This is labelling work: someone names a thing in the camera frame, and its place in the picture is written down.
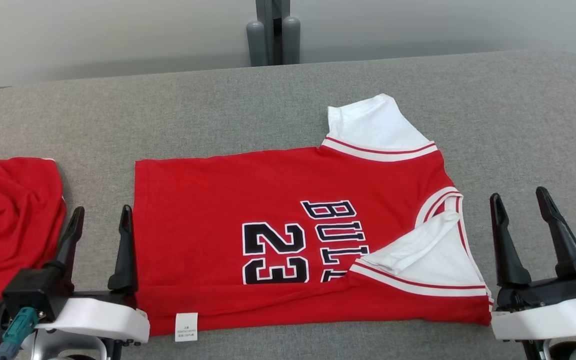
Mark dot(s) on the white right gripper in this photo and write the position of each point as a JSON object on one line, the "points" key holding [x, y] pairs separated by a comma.
{"points": [[543, 317]]}

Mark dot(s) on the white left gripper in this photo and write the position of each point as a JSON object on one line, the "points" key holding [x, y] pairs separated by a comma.
{"points": [[93, 317]]}

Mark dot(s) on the red white basketball shorts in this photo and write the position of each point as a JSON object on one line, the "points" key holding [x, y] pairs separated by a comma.
{"points": [[13, 215]]}

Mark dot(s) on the red white basketball jersey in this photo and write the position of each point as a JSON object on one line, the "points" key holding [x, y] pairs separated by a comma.
{"points": [[208, 200]]}

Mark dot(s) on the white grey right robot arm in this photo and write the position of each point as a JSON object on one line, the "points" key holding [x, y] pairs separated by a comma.
{"points": [[563, 351]]}

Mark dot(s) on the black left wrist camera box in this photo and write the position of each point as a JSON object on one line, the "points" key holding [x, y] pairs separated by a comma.
{"points": [[33, 290]]}

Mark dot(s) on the grey cylindrical post foot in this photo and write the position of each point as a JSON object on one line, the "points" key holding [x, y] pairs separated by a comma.
{"points": [[291, 42], [257, 45]]}

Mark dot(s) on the grey metal partition post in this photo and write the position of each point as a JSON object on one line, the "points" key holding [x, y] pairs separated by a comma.
{"points": [[273, 25]]}

